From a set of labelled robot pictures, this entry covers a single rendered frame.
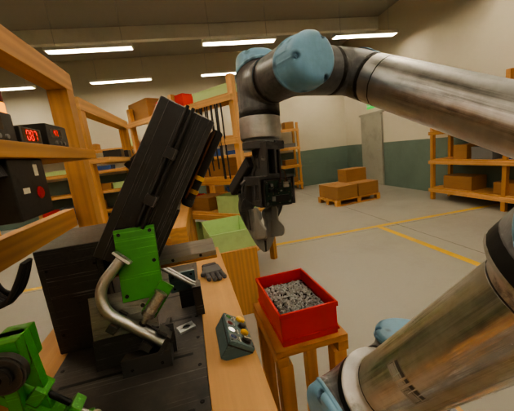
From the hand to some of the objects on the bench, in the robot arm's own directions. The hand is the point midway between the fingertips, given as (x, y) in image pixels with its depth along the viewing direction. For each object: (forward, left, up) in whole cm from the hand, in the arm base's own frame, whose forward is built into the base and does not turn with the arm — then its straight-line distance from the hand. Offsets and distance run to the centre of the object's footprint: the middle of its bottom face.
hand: (263, 244), depth 58 cm
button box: (+13, -21, -40) cm, 47 cm away
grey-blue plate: (+34, -44, -37) cm, 67 cm away
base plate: (+47, -32, -39) cm, 68 cm away
